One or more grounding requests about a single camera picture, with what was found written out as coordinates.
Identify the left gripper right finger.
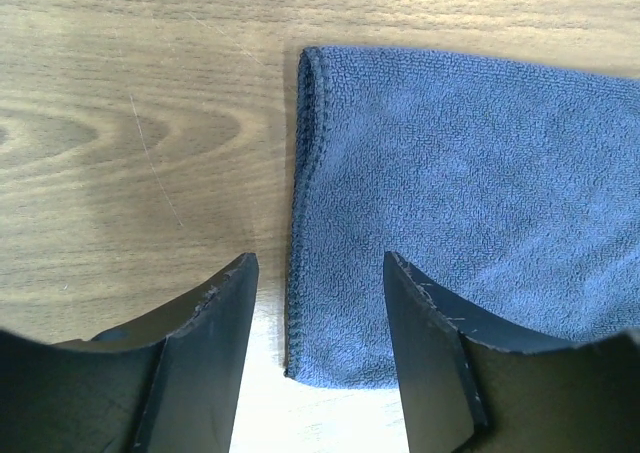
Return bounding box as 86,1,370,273
383,253,639,452

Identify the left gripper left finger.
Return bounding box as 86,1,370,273
1,253,259,452

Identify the dark blue towel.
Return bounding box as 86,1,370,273
286,46,639,389

